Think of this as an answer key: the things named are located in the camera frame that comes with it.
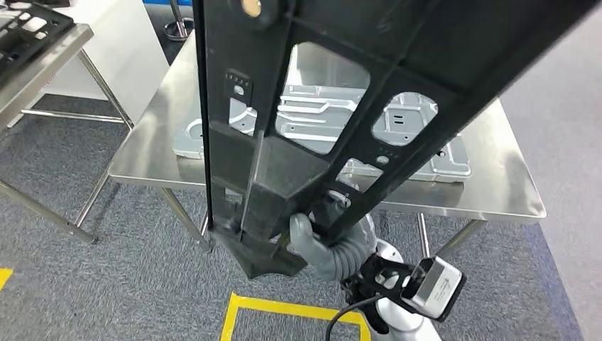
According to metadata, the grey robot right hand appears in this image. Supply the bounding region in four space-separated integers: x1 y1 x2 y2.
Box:
289 189 380 279

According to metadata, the black plastic frame part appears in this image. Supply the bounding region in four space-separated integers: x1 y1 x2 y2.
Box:
192 0 602 280
0 1 76 89

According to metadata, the stainless steel workbench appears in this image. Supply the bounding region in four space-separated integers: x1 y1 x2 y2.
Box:
108 30 548 255

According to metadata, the stamped grey metal panel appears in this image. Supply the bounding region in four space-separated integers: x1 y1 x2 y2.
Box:
173 42 473 185

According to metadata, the white cabinet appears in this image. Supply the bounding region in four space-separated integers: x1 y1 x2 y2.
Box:
35 0 170 126

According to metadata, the stainless steel side table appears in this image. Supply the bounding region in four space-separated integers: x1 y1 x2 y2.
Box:
0 23 136 246

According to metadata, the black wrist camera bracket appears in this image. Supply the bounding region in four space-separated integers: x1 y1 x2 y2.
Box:
342 254 427 303

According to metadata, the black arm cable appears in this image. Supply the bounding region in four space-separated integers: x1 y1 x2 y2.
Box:
324 293 385 341

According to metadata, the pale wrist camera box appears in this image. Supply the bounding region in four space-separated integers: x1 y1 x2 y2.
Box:
400 256 468 324

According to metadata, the metal stanchion post base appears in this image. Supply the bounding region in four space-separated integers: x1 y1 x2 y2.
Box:
163 0 195 43

